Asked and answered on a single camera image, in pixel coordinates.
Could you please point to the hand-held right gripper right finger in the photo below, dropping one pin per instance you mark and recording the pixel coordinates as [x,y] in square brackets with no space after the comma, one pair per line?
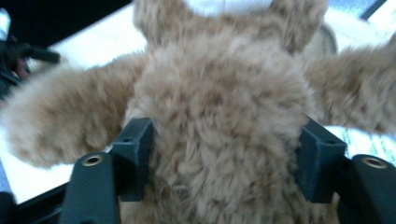
[317,161]

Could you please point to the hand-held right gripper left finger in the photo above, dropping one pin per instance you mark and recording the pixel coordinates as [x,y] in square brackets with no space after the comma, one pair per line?
[134,155]

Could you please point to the brown teddy bear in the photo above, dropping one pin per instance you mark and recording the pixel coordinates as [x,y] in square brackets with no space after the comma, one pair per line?
[224,118]

